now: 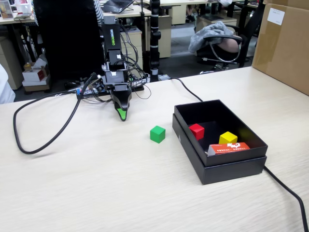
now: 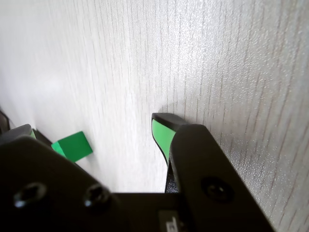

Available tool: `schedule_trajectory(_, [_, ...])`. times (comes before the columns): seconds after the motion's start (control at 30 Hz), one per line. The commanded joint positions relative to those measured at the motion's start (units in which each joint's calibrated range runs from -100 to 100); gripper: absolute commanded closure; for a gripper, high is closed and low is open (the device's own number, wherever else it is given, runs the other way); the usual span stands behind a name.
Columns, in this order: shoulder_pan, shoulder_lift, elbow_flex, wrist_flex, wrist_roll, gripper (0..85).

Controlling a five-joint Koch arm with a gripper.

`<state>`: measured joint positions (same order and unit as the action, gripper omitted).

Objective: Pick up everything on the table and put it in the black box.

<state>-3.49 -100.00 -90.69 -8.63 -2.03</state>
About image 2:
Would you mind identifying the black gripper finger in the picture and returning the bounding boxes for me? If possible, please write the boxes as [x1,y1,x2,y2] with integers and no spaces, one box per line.
[151,112,276,232]
[0,124,118,232]

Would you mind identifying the green cube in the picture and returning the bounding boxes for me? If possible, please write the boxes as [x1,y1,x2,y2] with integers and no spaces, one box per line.
[51,131,94,164]

